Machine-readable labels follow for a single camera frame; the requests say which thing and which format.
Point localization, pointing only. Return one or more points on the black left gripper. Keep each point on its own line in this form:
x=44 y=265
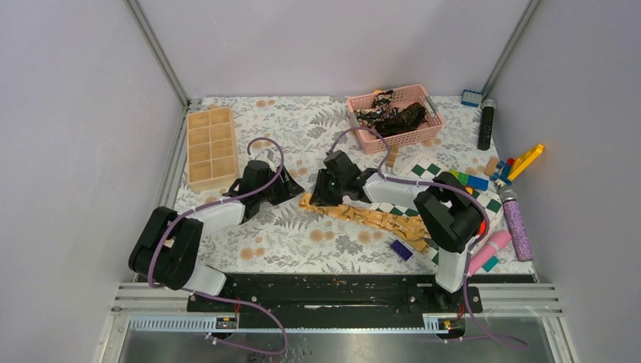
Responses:
x=288 y=187

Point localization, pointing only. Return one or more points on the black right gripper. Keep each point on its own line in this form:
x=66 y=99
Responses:
x=321 y=196

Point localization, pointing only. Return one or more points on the wooden compartment tray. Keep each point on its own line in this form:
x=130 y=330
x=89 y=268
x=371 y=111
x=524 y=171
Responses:
x=212 y=157

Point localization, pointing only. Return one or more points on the yellow patterned tie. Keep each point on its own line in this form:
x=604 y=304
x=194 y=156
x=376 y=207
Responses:
x=408 y=228

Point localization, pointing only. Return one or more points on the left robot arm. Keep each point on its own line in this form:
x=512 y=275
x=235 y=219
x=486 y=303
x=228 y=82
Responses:
x=166 y=251

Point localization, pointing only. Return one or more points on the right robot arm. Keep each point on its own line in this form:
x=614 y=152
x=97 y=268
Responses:
x=451 y=215

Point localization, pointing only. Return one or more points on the floral table cloth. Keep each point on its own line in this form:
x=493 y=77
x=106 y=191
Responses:
x=289 y=239

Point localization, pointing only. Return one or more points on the pink plastic basket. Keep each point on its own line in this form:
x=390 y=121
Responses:
x=372 y=142

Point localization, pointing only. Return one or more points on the curved wooden block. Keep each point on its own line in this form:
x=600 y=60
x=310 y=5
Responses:
x=393 y=153

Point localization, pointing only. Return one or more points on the black floral tie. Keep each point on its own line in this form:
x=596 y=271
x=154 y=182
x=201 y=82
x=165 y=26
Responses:
x=388 y=120

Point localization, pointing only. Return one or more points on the purple lego brick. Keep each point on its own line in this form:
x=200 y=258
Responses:
x=401 y=250

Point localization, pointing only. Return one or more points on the green white chessboard mat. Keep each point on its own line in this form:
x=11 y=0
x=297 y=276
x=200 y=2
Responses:
x=400 y=208

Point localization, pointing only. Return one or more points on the blue white lego brick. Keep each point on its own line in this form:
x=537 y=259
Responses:
x=471 y=98

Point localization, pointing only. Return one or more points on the teal small block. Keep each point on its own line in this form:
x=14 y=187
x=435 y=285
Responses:
x=490 y=264

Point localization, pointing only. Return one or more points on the colourful lego brick pile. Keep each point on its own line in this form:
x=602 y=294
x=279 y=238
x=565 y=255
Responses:
x=495 y=172

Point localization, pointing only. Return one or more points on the pink marker pen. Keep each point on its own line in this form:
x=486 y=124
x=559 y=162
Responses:
x=495 y=243

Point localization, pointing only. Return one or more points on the purple glitter tube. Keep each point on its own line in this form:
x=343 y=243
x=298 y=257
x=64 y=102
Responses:
x=515 y=224

